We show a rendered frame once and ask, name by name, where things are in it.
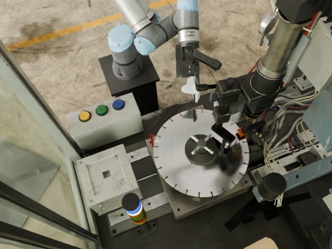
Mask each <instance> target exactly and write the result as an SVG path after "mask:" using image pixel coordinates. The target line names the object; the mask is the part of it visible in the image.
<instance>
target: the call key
mask: <svg viewBox="0 0 332 249"><path fill-rule="evenodd" d="M89 117H90V114H89V112H87V111H83V112H81V113H80V119H81V120H82V121H86V120H88V119H89Z"/></svg>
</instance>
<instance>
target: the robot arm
mask: <svg viewBox="0 0 332 249"><path fill-rule="evenodd" d="M112 1H113V2H114V4H115V5H116V7H117V8H118V10H119V11H120V13H121V14H122V16H123V17H124V19H125V20H126V22H127V23H128V25H126V24H122V25H117V26H115V27H114V28H113V29H112V30H111V31H110V32H109V34H108V43H109V47H110V50H111V53H112V56H113V65H112V68H113V72H114V74H115V76H116V77H117V78H119V79H121V80H132V79H134V78H136V77H138V76H139V75H140V74H141V72H142V70H143V64H142V61H141V59H140V58H139V56H138V55H137V51H138V52H139V53H141V54H142V55H148V54H150V53H152V52H153V51H155V50H156V49H157V48H159V47H160V46H161V45H163V44H164V43H166V42H167V41H169V40H170V39H172V38H173V37H175V36H176V35H177V34H178V40H179V44H178V45H175V59H176V77H177V78H178V77H181V78H186V77H189V78H188V80H187V84H186V85H184V86H183V87H182V88H181V90H182V92H185V93H189V94H192V95H193V102H196V103H197V102H198V100H199V98H200V92H199V91H196V85H198V84H200V78H199V74H200V66H199V61H200V62H202V63H204V64H206V65H208V66H210V68H212V69H213V70H219V69H220V68H221V66H222V63H220V61H218V60H216V59H212V58H211V57H209V56H207V55H205V54H203V53H201V52H199V51H198V50H196V49H195V48H199V42H200V36H199V9H198V1H197V0H179V1H178V2H177V11H176V12H174V13H173V14H171V15H169V16H167V17H166V18H165V19H164V20H161V18H159V15H158V13H156V12H155V11H154V10H153V9H151V8H150V7H149V4H148V0H112ZM187 50H188V52H187Z"/></svg>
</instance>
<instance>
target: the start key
mask: <svg viewBox="0 0 332 249"><path fill-rule="evenodd" d="M96 111H97V113H98V114H99V115H103V114H105V113H106V112H107V108H106V107H105V106H103V105H101V106H99V107H97V109H96Z"/></svg>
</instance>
